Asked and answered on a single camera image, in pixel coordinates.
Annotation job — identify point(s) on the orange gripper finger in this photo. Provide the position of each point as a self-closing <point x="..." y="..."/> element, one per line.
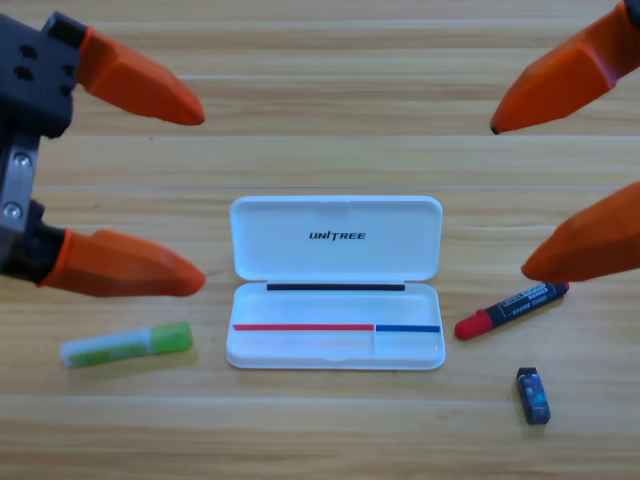
<point x="125" y="265"/>
<point x="590" y="245"/>

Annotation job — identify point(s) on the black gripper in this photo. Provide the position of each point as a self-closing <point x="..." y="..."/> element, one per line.
<point x="635" y="9"/>
<point x="35" y="80"/>

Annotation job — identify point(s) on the green and white glue stick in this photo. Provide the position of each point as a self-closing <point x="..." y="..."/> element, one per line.
<point x="125" y="345"/>

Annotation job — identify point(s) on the red-capped dark blue marker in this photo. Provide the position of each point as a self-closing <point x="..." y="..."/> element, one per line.
<point x="515" y="307"/>

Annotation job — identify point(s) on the dark blue eraser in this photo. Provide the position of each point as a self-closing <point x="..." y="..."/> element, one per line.
<point x="534" y="397"/>

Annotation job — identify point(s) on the white Unitree pencil case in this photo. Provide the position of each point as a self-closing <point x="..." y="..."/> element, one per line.
<point x="335" y="345"/>

